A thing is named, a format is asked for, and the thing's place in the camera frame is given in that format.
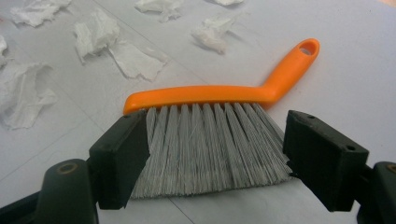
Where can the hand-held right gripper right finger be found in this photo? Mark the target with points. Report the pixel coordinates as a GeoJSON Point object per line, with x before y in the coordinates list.
{"type": "Point", "coordinates": [323, 161]}

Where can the orange hand brush grey bristles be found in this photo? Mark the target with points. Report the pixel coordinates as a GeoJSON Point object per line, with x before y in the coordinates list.
{"type": "Point", "coordinates": [202, 93]}

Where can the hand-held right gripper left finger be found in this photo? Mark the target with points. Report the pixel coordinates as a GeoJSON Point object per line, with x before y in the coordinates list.
{"type": "Point", "coordinates": [118, 161]}

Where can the scattered white tissue paper scraps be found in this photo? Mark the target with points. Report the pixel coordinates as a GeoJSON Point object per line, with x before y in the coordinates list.
{"type": "Point", "coordinates": [96, 31]}

